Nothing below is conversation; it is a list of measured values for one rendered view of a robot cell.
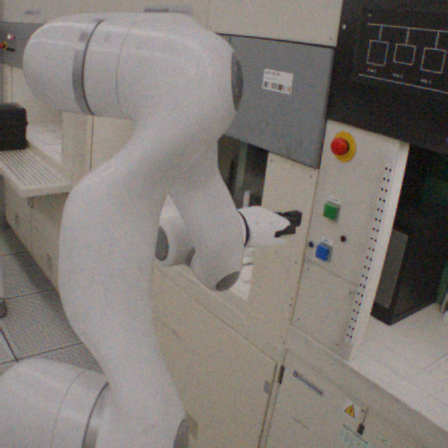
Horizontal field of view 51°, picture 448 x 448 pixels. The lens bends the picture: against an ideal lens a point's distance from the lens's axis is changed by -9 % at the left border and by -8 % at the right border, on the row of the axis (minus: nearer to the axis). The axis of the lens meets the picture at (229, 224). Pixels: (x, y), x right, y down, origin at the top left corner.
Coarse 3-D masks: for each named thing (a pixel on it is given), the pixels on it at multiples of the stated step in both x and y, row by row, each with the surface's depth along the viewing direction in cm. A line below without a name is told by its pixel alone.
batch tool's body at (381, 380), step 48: (384, 0) 91; (432, 0) 83; (336, 48) 103; (336, 96) 105; (384, 96) 95; (336, 144) 104; (384, 144) 98; (432, 144) 88; (336, 192) 110; (384, 192) 99; (432, 192) 142; (336, 240) 112; (384, 240) 104; (432, 240) 129; (336, 288) 114; (384, 288) 131; (432, 288) 141; (288, 336) 128; (336, 336) 116; (384, 336) 126; (432, 336) 128; (288, 384) 130; (336, 384) 117; (384, 384) 106; (432, 384) 107; (288, 432) 133; (336, 432) 118; (384, 432) 106; (432, 432) 96
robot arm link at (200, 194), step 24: (216, 144) 72; (192, 168) 71; (216, 168) 75; (192, 192) 74; (216, 192) 76; (192, 216) 75; (216, 216) 75; (216, 240) 76; (240, 240) 78; (192, 264) 83; (216, 264) 78; (240, 264) 82; (216, 288) 82
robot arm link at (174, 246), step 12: (180, 216) 86; (168, 228) 82; (180, 228) 83; (168, 240) 82; (180, 240) 82; (192, 240) 83; (156, 252) 86; (168, 252) 83; (180, 252) 83; (192, 252) 83; (168, 264) 84; (180, 264) 85
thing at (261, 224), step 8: (248, 208) 100; (256, 208) 101; (248, 216) 95; (256, 216) 95; (264, 216) 96; (272, 216) 97; (280, 216) 98; (248, 224) 92; (256, 224) 92; (264, 224) 93; (272, 224) 94; (280, 224) 95; (288, 224) 96; (248, 232) 92; (256, 232) 92; (264, 232) 93; (272, 232) 94; (248, 240) 92; (256, 240) 92; (264, 240) 93; (272, 240) 94; (280, 240) 96; (248, 248) 93; (256, 248) 94
